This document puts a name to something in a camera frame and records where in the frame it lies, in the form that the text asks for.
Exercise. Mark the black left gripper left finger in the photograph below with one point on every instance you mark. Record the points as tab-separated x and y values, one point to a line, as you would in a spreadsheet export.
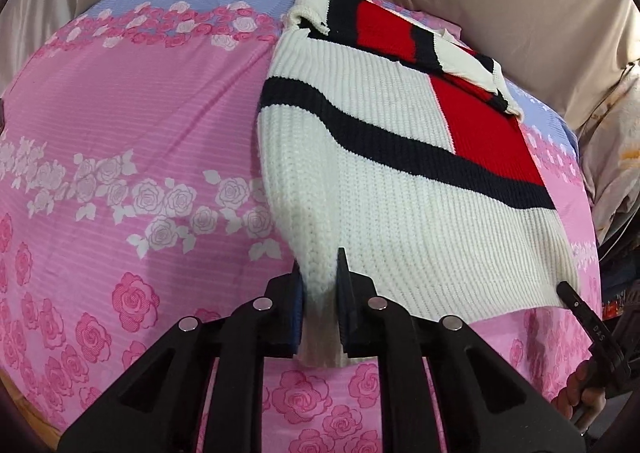
199	387

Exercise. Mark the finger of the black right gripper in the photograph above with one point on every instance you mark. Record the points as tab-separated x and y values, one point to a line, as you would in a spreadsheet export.
612	369

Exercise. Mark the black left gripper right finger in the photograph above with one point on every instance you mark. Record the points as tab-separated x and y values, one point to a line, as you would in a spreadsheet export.
442	387

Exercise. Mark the white red black knit sweater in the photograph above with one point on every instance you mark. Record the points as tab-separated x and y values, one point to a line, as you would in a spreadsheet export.
390	145

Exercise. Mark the person's right hand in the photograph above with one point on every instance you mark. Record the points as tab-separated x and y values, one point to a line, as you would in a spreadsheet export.
576	393

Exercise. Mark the pink floral bed sheet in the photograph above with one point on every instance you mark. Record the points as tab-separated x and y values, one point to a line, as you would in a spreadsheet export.
130	191

